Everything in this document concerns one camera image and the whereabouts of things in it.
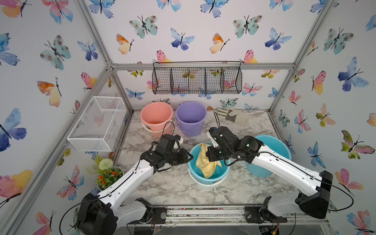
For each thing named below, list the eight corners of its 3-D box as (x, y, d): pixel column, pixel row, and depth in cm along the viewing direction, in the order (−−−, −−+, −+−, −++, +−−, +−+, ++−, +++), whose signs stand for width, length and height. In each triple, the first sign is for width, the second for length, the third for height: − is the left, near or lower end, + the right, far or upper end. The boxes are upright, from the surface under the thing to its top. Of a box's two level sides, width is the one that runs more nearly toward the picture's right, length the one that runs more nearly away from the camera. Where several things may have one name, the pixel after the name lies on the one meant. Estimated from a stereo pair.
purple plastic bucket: (173, 136, 107) (170, 120, 93) (183, 116, 120) (182, 98, 106) (199, 143, 103) (199, 127, 89) (207, 121, 116) (208, 104, 102)
